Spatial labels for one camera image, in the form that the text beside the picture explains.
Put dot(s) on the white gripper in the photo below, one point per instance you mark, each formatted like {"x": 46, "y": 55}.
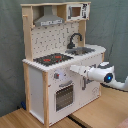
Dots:
{"x": 81, "y": 70}

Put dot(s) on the red stove knob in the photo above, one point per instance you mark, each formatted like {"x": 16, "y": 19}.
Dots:
{"x": 56, "y": 75}

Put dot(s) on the white oven door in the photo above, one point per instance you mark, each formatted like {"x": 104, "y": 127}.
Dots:
{"x": 63, "y": 98}

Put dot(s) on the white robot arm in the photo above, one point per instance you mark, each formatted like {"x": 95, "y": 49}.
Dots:
{"x": 101, "y": 74}

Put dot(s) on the wooden toy kitchen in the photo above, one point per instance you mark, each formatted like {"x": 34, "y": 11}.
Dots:
{"x": 45, "y": 40}

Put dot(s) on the metal sink basin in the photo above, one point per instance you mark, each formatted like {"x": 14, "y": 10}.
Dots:
{"x": 79, "y": 51}

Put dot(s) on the white dishwasher door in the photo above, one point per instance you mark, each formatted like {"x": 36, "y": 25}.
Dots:
{"x": 90, "y": 88}

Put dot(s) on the black toy faucet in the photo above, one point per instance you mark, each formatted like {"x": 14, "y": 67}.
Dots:
{"x": 71, "y": 45}

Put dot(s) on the black stovetop red burners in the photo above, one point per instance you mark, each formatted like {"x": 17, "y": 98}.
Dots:
{"x": 52, "y": 59}

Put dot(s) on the toy microwave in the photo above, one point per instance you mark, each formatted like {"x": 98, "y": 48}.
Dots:
{"x": 77, "y": 11}

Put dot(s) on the grey range hood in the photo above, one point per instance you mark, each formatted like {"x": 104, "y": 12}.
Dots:
{"x": 48, "y": 18}

